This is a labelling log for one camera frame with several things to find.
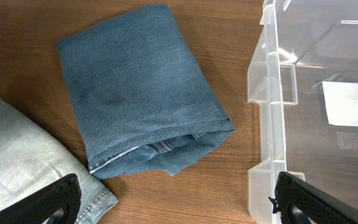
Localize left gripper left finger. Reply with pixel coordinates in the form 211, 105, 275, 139
0, 174, 81, 224

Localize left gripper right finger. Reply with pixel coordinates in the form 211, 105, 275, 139
269, 171, 358, 224

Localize light grey folded jeans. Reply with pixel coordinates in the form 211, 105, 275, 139
0, 99, 118, 223

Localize white label in bin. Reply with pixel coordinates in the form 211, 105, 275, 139
323, 82, 358, 127

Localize dark blue folded jeans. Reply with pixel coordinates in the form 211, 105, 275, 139
57, 4, 234, 179

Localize clear plastic storage bin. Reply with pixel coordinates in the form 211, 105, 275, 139
247, 0, 358, 223

